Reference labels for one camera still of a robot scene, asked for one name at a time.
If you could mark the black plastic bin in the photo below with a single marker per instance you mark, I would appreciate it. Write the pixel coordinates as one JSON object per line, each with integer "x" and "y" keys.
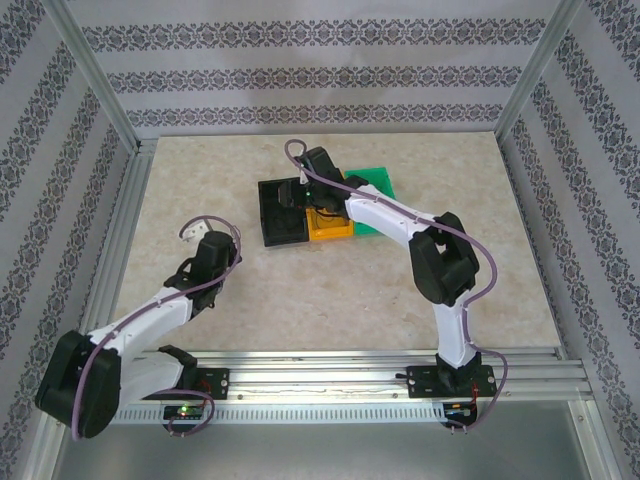
{"x": 270, "y": 225}

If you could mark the green plastic bin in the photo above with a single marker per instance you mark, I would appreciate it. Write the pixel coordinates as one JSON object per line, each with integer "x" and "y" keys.
{"x": 372, "y": 177}

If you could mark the yellow plastic bin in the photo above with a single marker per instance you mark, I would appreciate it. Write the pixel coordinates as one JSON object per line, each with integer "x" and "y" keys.
{"x": 330, "y": 231}

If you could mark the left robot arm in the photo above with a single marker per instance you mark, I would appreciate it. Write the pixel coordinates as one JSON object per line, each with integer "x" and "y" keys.
{"x": 140, "y": 320}

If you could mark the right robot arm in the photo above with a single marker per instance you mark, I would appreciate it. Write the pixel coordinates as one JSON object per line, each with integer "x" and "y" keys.
{"x": 385, "y": 215}

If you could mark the left controller board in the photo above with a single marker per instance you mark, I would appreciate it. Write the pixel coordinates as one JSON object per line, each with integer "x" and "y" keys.
{"x": 182, "y": 411}

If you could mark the controller board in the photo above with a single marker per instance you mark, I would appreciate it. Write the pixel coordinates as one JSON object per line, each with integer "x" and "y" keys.
{"x": 182, "y": 411}
{"x": 457, "y": 411}

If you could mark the grey metal panel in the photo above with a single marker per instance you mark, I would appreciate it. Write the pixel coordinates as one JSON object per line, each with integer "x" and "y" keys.
{"x": 320, "y": 455}

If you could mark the right controller board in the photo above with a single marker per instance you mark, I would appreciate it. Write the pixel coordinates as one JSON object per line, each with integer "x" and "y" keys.
{"x": 457, "y": 411}

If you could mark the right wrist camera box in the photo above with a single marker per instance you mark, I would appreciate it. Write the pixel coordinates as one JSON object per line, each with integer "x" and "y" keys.
{"x": 302, "y": 176}

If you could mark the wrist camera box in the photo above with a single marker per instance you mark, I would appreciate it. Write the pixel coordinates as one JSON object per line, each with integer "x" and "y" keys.
{"x": 302, "y": 176}
{"x": 195, "y": 231}

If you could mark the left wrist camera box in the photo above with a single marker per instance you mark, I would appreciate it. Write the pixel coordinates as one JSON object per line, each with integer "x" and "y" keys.
{"x": 195, "y": 231}

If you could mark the aluminium side rail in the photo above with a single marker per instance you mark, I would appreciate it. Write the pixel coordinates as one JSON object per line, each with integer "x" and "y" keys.
{"x": 125, "y": 215}

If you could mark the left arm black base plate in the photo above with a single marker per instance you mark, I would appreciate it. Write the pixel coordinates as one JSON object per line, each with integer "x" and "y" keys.
{"x": 215, "y": 384}

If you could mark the aluminium base rail beam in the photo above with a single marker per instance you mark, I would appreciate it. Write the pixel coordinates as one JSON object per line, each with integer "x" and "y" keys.
{"x": 320, "y": 375}

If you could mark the left aluminium corner post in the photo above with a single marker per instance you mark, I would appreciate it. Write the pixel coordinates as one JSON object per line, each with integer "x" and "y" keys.
{"x": 95, "y": 80}

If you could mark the aluminium corner post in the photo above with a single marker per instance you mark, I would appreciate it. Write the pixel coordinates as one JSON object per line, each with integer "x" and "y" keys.
{"x": 95, "y": 80}
{"x": 535, "y": 70}

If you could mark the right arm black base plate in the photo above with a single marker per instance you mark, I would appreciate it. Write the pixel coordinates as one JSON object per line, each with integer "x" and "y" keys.
{"x": 425, "y": 382}

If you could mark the right aluminium corner post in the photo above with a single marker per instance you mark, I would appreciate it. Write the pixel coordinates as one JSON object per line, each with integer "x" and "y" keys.
{"x": 535, "y": 70}

